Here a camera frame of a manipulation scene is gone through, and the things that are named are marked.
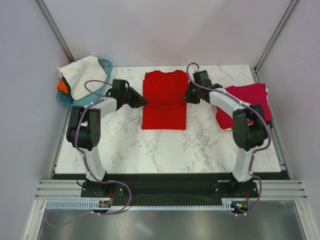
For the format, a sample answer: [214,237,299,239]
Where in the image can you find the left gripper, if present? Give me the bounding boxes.
[121,87,149,109]

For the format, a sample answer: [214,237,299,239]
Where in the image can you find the red t-shirt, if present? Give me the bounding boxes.
[141,70,189,130]
[215,108,233,130]

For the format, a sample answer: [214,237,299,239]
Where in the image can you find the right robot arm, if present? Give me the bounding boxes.
[184,82,271,198]

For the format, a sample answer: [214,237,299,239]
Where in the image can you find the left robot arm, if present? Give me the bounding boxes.
[66,85,148,198]

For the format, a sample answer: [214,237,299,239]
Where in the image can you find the folded red t-shirt in stack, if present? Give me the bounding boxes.
[215,108,233,130]

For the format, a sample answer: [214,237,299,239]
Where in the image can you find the white t-shirt in basket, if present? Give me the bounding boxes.
[58,55,108,101]

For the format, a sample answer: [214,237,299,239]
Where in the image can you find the folded magenta t-shirt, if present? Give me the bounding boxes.
[226,83,272,123]

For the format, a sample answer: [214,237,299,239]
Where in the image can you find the teal plastic basket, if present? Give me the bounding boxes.
[56,58,113,108]

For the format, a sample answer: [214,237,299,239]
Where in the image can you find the dark green garment in basket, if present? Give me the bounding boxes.
[61,76,71,95]

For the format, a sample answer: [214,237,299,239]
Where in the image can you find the orange garment in basket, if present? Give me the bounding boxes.
[57,79,69,94]

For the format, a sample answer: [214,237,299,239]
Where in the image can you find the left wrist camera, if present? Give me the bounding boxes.
[110,78,130,96]

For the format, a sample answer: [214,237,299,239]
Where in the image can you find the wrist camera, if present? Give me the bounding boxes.
[193,70,212,88]
[110,78,130,96]

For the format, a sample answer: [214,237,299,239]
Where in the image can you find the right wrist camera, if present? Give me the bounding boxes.
[193,70,212,88]

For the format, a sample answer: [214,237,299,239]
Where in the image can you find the right aluminium frame post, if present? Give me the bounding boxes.
[252,0,300,74]

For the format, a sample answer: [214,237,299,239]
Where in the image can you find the aluminium frame post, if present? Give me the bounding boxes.
[252,0,300,74]
[34,0,75,63]

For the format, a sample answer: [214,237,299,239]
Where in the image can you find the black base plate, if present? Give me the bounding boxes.
[80,172,261,207]

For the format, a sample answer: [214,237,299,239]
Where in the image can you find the white slotted cable duct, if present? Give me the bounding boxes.
[45,199,234,211]

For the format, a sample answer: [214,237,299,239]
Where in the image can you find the left aluminium frame post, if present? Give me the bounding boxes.
[34,0,75,63]

